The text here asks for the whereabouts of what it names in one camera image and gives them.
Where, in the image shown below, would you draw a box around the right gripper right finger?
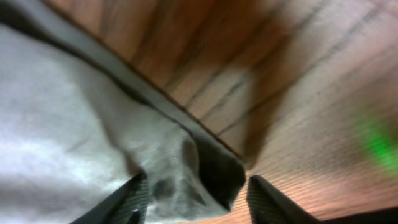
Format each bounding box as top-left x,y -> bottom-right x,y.
246,175 -> 320,224

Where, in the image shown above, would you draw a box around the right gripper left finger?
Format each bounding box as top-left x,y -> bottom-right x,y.
71,172 -> 149,224

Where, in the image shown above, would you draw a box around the grey shorts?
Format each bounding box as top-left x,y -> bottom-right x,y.
1,1 -> 246,224

